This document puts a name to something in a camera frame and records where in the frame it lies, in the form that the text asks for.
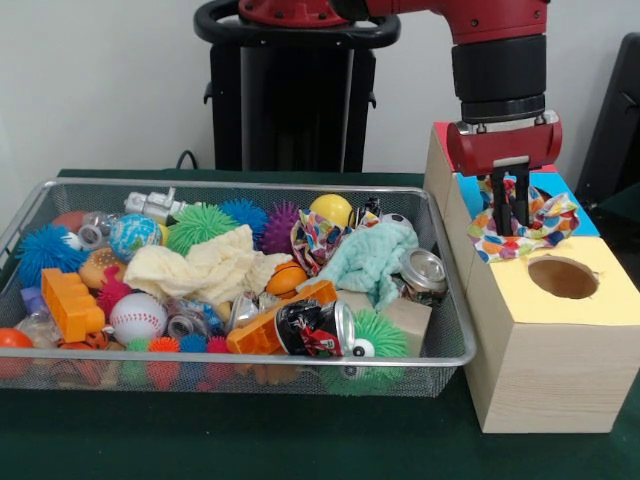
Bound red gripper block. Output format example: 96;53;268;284
446;118;564;238

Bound colourful patterned cloth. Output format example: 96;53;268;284
467;174;581;264
290;207;381;276

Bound shallow mesh bin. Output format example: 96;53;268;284
0;177;477;399

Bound wooden box with three holes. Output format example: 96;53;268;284
423;121;640;434

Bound crushed silver can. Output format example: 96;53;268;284
397;248;449;304

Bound dark green table cloth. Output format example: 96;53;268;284
0;168;640;480
594;182;640;241

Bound black upright panel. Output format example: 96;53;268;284
574;32;640;211

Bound mint green waffle cloth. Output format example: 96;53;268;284
299;221;420;311

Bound yellow ball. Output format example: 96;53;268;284
308;193;356;229

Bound green fuzzy ball with eyes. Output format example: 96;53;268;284
349;308;410;359

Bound crushed black red can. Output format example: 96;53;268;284
274;298;357;359

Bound orange toy brick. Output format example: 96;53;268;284
226;280;339;356
40;268;106;344

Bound cream waffle cloth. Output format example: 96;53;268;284
123;224;294;306

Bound blue globe ball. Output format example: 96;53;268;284
108;213;163;264

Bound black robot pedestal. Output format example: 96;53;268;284
193;0;402;174

